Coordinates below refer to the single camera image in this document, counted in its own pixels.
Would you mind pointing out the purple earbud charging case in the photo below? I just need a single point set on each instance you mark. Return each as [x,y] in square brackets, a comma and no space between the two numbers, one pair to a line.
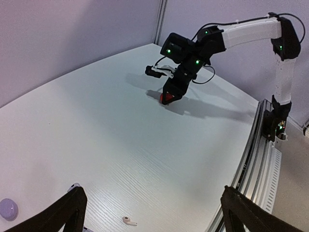
[8,209]

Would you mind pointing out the white earbud right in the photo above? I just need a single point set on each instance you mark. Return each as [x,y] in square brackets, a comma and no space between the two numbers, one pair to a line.
[127,221]

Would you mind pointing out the red earbud charging case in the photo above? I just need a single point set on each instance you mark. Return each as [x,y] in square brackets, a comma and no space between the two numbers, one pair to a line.
[163,100]

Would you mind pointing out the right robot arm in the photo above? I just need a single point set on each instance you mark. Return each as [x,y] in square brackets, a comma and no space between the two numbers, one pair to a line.
[192,54]

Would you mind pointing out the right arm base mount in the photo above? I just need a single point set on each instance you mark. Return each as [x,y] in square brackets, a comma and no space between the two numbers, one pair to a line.
[273,127]

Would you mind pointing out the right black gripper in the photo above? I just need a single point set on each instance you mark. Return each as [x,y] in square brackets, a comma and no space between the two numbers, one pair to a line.
[176,87]

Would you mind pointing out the right aluminium corner post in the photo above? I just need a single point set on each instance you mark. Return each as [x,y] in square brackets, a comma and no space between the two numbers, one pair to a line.
[160,20]

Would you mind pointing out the purple earbud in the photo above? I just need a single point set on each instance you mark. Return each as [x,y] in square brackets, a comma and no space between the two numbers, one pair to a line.
[73,186]
[85,229]

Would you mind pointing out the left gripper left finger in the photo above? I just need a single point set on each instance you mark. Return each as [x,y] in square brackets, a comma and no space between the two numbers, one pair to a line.
[67,213]

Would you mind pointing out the purple earbud near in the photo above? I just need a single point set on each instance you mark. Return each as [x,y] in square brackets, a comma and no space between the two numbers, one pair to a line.
[85,229]

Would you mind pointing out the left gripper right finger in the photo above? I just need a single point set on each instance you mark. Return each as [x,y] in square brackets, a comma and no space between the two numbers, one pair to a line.
[240,213]

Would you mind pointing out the aluminium front rail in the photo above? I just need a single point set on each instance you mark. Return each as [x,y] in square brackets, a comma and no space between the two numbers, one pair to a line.
[257,175]

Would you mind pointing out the purple earbud far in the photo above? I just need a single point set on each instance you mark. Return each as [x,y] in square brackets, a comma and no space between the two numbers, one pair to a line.
[73,186]

